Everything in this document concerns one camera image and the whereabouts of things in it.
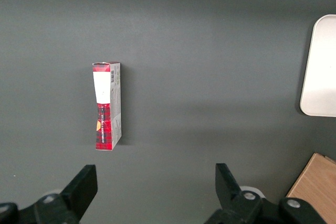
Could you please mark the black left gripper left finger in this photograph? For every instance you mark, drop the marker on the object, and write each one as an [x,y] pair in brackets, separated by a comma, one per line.
[68,203]

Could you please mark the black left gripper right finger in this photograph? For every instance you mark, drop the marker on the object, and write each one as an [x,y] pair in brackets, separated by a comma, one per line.
[236,208]

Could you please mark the wooden drawer cabinet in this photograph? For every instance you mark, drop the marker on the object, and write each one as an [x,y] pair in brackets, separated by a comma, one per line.
[315,184]

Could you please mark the red grey cardboard box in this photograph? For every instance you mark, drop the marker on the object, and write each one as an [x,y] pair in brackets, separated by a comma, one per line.
[105,119]

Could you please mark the beige plastic tray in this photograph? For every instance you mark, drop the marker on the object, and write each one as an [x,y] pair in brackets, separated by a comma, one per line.
[321,72]

